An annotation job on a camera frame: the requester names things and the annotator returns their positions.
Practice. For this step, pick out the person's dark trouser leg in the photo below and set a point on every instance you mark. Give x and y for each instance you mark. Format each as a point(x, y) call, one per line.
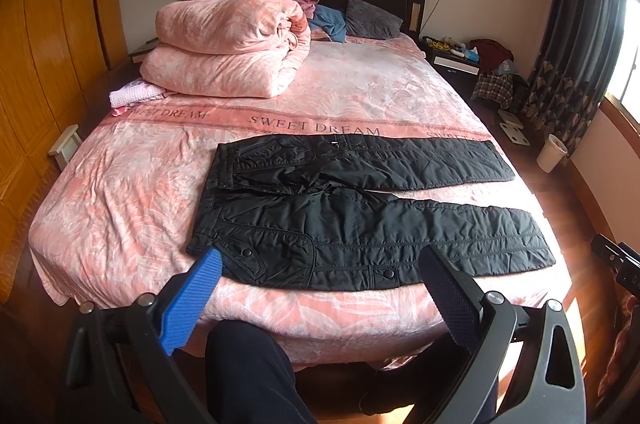
point(249, 378)

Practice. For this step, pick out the folded pink comforter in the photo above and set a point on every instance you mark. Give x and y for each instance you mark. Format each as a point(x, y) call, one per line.
point(228, 48)

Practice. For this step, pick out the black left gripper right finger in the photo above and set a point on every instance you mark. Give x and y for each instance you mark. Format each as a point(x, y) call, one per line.
point(456, 296)

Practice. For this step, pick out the left nightstand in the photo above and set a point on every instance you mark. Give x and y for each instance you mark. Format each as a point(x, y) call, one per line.
point(140, 53)

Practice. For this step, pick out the plaid shirt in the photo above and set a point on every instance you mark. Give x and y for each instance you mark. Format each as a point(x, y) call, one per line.
point(494, 87)

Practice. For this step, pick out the pink sweet dream bed cover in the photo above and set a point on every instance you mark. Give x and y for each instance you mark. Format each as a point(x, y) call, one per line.
point(117, 221)

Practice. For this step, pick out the person's right hand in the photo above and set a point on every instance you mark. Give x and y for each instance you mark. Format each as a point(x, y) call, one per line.
point(612, 373)

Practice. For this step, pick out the black quilted pants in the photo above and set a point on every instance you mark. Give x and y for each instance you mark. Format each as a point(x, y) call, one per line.
point(345, 213)

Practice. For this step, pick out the small white stool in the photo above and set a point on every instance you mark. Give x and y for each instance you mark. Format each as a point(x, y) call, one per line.
point(64, 148)

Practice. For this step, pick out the white bathroom scale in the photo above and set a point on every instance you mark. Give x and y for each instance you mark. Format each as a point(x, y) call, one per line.
point(512, 127)

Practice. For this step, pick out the brown wooden wardrobe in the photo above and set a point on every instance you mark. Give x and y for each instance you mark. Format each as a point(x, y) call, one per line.
point(57, 59)

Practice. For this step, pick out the dark patterned curtain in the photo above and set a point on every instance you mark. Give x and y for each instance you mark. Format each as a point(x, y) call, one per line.
point(575, 65)

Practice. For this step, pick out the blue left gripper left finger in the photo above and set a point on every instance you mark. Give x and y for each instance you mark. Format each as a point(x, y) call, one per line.
point(184, 297)

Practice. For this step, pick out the white waste bin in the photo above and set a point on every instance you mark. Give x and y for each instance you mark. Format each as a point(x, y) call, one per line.
point(551, 153)

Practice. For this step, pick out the black right nightstand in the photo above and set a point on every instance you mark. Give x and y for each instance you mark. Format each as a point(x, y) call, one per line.
point(461, 74)

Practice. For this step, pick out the grey pillow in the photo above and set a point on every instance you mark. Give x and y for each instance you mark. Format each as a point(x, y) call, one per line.
point(368, 21)

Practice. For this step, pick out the folded light pink towel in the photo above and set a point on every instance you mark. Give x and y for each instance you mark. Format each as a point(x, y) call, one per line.
point(133, 93)

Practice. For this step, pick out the dark red garment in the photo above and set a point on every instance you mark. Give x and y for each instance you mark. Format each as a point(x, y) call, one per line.
point(491, 53)

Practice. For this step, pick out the blue garment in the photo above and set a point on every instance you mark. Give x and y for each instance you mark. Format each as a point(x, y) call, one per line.
point(331, 21)

